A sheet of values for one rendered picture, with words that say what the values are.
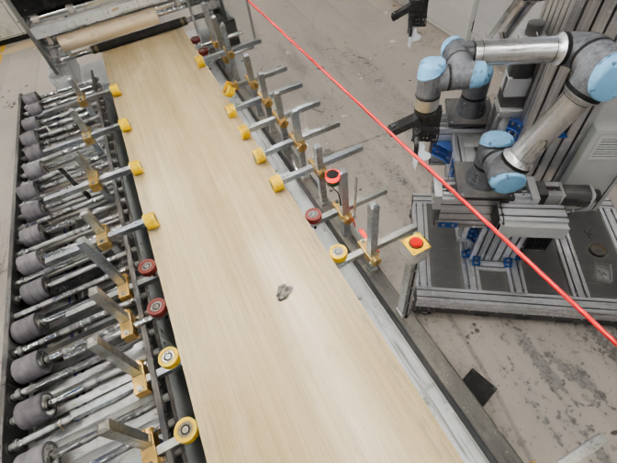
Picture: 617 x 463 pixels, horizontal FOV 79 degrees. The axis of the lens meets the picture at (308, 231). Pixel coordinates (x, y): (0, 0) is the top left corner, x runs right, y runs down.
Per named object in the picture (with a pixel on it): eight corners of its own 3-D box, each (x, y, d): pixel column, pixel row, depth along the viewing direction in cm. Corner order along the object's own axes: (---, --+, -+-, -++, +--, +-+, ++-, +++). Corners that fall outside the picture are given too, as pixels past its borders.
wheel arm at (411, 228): (412, 227, 181) (413, 221, 177) (417, 231, 179) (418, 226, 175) (333, 265, 173) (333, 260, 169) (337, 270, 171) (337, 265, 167)
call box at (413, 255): (416, 244, 132) (418, 231, 125) (428, 259, 127) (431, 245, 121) (398, 253, 130) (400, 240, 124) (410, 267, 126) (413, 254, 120)
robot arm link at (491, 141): (499, 151, 156) (510, 123, 145) (510, 173, 148) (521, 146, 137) (470, 152, 157) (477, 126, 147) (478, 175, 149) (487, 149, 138)
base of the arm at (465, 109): (483, 101, 193) (488, 84, 186) (487, 118, 184) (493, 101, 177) (453, 102, 196) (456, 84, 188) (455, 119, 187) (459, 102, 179)
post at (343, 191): (347, 232, 198) (343, 165, 160) (350, 237, 196) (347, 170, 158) (342, 235, 197) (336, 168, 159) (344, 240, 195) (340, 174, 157)
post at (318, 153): (326, 207, 215) (318, 141, 178) (329, 211, 213) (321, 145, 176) (320, 209, 215) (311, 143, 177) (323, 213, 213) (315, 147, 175)
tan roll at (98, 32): (215, 2, 332) (210, -14, 323) (218, 6, 325) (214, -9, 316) (51, 52, 306) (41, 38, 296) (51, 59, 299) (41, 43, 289)
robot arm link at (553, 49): (606, 18, 114) (443, 28, 117) (623, 35, 107) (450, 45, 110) (586, 56, 123) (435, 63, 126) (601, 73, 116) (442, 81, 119)
